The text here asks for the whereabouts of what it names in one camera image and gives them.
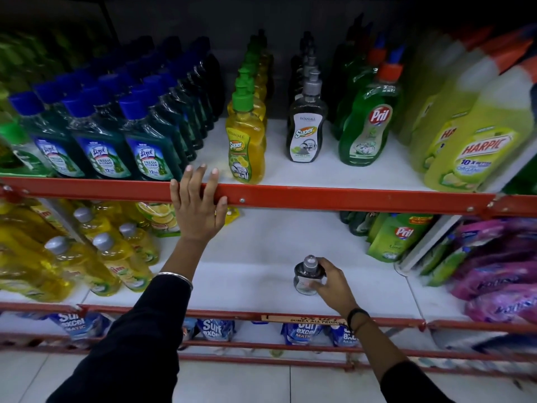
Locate small black pump bottle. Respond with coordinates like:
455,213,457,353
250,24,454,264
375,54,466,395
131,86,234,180
293,254,327,297

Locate row of teal blue-capped bottles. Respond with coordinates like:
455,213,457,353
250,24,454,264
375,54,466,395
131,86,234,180
8,35,225,181

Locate blue Surf Excel packets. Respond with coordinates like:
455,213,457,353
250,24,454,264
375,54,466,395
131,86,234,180
48,310,361,349

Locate silver bangle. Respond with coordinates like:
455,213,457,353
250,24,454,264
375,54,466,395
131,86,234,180
156,271,195,290

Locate green refill pouch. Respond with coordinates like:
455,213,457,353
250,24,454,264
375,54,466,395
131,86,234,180
367,213,435,264

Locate person's right forearm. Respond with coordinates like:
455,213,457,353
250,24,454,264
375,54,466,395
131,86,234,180
346,308,456,403

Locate row of lime cleaner bottles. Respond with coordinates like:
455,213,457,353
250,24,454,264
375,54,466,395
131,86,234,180
396,25,537,194

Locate pile of pink pouches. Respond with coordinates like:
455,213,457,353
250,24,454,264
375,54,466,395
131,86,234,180
451,218,537,326

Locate group of yellow silver-capped bottles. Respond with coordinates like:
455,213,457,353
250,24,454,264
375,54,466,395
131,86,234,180
0,199,160,303

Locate small yellow pump bottle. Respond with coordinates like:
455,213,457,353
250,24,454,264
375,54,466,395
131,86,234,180
225,86,267,185

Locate small green pouches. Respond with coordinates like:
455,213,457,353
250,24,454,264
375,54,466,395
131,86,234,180
419,232,473,288

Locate red metal shelf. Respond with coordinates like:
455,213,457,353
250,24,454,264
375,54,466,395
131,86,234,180
0,117,537,374

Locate person's right hand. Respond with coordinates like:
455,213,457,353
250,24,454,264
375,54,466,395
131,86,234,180
308,257,360,317

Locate person's left forearm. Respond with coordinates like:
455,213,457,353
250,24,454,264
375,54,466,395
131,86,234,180
46,237,215,403

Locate person's left hand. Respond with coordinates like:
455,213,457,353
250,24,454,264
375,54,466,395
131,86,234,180
169,164,229,244

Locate orange label strip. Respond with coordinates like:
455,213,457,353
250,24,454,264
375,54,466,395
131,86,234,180
260,314,349,326

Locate black wristband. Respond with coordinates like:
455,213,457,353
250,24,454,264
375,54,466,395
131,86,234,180
346,307,371,332

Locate row of dark pump bottles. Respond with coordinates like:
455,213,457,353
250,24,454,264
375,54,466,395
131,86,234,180
286,31,329,164

